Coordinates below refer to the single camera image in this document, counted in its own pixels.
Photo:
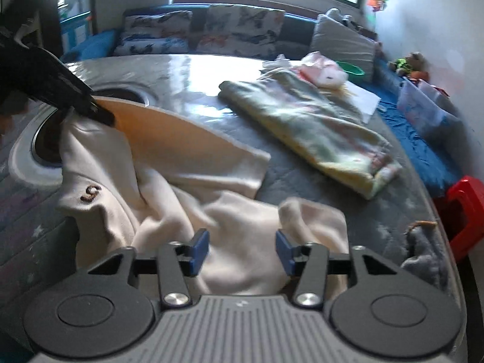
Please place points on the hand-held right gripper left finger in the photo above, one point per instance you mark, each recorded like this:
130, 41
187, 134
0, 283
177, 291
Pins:
200, 251

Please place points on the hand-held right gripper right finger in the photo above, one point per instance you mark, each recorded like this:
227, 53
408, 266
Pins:
284, 253

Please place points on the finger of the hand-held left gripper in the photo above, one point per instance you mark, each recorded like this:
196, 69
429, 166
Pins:
81, 94

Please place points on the cream sweatshirt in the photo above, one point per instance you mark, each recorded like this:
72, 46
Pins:
227, 227

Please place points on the blue plastic rack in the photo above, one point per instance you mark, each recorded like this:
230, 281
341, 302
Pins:
77, 26

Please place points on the small butterfly print cushion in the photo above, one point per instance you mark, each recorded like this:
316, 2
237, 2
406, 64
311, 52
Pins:
158, 24
151, 47

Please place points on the pastel folded blanket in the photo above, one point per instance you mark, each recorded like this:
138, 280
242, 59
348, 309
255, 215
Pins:
321, 140

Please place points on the grey fuzzy cloth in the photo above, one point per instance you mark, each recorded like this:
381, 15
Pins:
425, 257

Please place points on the white paper sheet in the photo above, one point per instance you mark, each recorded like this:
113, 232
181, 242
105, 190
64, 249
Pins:
363, 100

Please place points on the large butterfly print cushion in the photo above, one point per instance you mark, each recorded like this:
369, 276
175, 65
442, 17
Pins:
242, 30

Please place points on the pink and white garment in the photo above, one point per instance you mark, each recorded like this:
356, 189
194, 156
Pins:
322, 72

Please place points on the white cloth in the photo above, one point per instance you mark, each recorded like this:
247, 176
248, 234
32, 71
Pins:
278, 64

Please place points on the red plastic stool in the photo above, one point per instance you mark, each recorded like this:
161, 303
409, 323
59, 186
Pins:
466, 196

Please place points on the green bowl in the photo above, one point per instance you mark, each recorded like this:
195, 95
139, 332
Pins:
353, 70

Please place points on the clear plastic storage box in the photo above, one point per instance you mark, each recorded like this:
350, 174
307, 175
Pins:
423, 107

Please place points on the grey pillow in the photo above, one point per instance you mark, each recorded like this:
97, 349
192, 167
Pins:
340, 39

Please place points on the plush toy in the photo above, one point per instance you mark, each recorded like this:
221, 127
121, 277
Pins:
410, 64

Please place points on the colourful pinwheel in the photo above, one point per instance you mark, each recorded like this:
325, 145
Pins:
376, 3

